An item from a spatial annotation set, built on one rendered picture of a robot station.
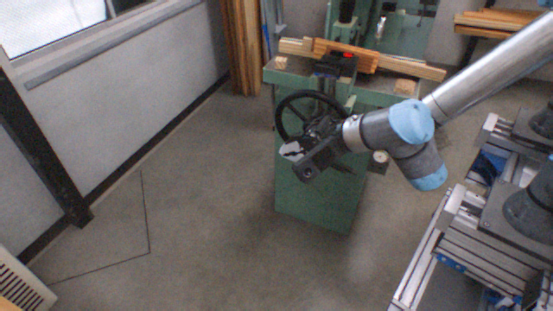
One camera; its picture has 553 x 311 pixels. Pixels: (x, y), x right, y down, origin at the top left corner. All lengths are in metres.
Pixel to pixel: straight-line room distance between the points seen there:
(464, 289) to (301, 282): 0.70
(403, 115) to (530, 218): 0.52
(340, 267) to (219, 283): 0.60
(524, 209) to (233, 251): 1.27
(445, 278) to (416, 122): 1.12
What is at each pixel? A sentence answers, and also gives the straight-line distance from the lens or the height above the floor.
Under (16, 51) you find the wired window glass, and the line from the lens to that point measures 1.82.
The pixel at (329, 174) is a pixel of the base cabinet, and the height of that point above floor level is 0.43.
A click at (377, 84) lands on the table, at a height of 0.90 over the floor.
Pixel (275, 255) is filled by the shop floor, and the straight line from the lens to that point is 1.73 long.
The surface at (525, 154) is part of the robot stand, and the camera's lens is 1.47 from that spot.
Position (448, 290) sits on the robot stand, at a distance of 1.58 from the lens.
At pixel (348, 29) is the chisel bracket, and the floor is 1.06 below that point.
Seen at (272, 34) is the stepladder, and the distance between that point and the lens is 2.11.
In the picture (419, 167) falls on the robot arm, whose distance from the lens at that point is 0.64.
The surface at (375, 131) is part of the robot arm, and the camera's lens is 0.60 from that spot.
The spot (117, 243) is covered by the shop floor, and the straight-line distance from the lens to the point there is 1.96.
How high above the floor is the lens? 1.49
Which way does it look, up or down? 42 degrees down
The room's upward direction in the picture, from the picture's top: straight up
